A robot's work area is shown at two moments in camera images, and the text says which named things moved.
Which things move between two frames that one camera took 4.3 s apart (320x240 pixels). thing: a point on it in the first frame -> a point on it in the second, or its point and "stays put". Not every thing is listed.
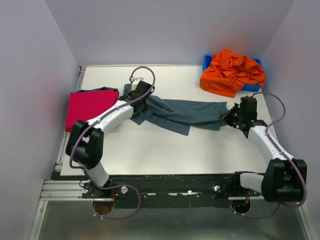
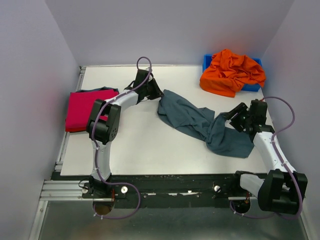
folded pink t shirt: x=83 y=105 stays put
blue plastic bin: x=206 y=63 stays put
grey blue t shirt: x=178 y=116 -> x=212 y=129
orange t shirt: x=229 y=72 stays put
